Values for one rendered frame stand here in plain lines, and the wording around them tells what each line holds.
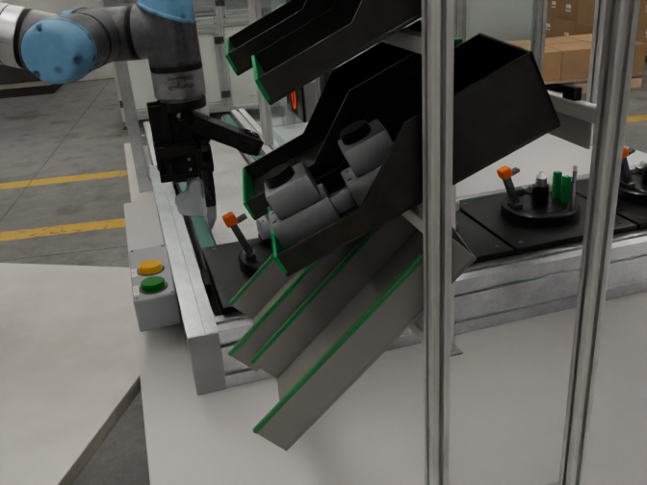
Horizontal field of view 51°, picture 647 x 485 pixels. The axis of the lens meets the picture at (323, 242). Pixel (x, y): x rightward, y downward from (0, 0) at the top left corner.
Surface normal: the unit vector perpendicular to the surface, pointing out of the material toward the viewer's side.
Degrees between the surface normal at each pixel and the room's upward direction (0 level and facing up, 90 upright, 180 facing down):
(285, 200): 90
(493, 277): 90
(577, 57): 90
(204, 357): 90
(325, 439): 0
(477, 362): 0
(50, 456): 0
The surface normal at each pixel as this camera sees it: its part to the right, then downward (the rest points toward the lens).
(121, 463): -0.06, -0.91
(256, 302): 0.12, 0.40
